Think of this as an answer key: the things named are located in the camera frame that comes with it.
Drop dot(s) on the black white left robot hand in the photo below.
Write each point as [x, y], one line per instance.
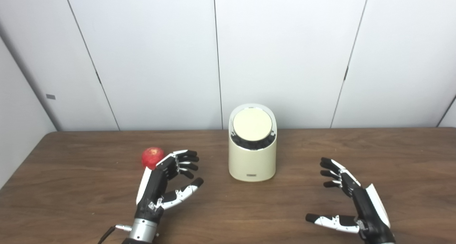
[151, 190]

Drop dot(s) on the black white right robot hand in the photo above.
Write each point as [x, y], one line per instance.
[367, 208]

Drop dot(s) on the red apple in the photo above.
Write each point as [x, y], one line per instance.
[151, 156]

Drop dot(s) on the round cream bin lid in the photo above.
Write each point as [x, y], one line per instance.
[252, 124]

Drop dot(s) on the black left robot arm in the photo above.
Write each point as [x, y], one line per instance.
[142, 231]

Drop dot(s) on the cream-colored bin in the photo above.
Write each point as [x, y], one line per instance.
[252, 162]

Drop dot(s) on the small grey wall sticker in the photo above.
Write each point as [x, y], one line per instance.
[51, 96]

